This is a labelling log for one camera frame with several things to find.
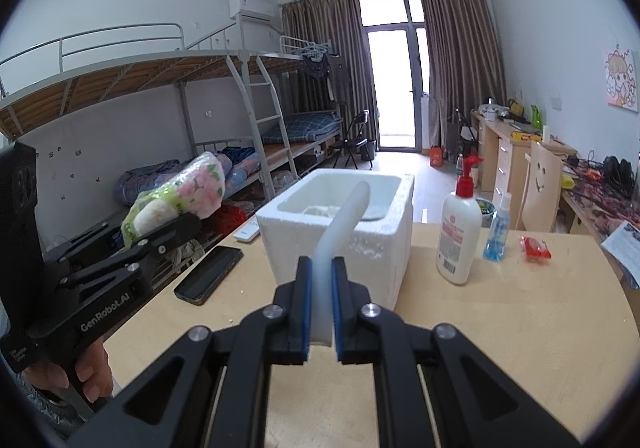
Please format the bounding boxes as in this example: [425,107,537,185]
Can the floral plastic packet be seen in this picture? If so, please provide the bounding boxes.
[121,151,227,249]

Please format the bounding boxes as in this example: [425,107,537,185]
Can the white remote control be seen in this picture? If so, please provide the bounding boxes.
[233,220,261,244]

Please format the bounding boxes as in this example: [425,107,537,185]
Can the wooden smiley face chair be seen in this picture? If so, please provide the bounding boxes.
[520,140,565,233]

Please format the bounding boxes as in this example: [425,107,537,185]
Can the grey metal bunk bed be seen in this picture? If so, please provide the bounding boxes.
[257,34,346,179]
[0,23,281,279]

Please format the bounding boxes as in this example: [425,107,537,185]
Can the desk with patterned cover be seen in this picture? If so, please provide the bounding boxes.
[560,163,640,289]

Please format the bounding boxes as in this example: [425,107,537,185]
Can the red snack packet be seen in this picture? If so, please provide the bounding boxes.
[519,235,552,261]

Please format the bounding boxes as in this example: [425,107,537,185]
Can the hanging dark clothes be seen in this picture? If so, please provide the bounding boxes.
[300,53,343,109]

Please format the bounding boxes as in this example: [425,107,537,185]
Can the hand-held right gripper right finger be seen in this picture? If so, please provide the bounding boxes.
[330,255,583,448]

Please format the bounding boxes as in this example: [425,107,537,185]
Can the pink wall poster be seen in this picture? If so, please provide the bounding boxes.
[602,42,640,113]

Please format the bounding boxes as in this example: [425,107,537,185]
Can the white foam strip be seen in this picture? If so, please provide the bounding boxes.
[310,180,372,348]

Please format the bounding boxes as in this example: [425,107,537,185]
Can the black folding chair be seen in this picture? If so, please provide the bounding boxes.
[327,110,372,170]

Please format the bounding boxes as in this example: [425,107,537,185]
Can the printed paper sheet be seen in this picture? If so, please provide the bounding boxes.
[600,220,640,290]

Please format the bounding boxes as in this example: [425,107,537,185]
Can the blue plaid bedding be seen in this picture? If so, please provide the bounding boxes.
[262,110,343,144]

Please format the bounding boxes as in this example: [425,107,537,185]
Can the glass balcony door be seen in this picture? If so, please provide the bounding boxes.
[357,0,431,151]

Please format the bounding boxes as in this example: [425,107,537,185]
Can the red plastic bag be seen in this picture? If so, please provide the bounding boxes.
[215,203,251,234]

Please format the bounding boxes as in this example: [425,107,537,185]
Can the white foam box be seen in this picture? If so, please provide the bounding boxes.
[256,168,416,314]

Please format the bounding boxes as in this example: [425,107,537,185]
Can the black headphones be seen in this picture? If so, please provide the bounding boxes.
[602,155,635,186]

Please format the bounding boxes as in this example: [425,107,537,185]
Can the blue spray bottle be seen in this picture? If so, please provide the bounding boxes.
[482,192,513,262]

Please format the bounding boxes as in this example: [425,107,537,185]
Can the light wooden desk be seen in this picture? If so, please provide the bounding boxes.
[470,110,578,209]

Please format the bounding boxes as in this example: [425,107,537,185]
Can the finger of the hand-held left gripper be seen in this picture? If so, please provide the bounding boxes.
[42,222,126,269]
[57,212,203,289]

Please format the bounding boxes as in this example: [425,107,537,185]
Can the white lotion pump bottle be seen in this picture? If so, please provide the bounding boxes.
[435,155,485,285]

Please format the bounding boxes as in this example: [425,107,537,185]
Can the person's left hand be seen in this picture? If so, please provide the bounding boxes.
[22,335,115,404]

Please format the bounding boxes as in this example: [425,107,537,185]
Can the brown curtain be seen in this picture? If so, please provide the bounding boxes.
[281,0,378,149]
[417,0,507,149]

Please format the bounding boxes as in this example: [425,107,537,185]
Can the white air conditioner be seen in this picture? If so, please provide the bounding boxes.
[229,0,276,20]

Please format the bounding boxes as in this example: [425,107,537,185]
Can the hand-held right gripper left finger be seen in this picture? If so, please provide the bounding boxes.
[67,255,313,448]

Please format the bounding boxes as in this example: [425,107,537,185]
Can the black phone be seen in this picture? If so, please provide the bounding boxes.
[173,245,245,306]

